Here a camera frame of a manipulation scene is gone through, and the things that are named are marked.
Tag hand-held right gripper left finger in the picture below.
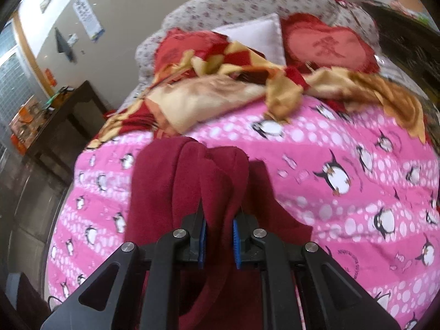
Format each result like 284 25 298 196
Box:
40 201 207 330

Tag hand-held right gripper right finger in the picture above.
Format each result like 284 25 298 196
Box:
233 210 401 330

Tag dark red fleece garment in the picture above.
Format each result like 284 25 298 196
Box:
124 137 313 330

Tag pink penguin print blanket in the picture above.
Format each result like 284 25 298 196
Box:
46 94 440 330

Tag red and gold quilt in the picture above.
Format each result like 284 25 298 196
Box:
84 29 427 152

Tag dark brown object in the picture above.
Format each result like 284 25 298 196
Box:
7 271 52 321

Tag dark wooden table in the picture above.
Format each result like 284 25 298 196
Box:
22 81 109 183

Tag white pillow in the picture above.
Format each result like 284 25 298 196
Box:
211 13 287 67

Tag floral padded headboard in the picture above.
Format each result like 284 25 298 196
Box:
134 0 380 79

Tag dark wooden cabinet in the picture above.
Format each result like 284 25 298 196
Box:
361 0 440 119

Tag colourful papers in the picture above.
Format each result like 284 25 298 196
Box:
357 0 438 26

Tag dark cloth on wall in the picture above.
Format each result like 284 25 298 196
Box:
55 27 76 63

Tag white and blue wall poster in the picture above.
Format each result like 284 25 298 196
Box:
73 0 105 43

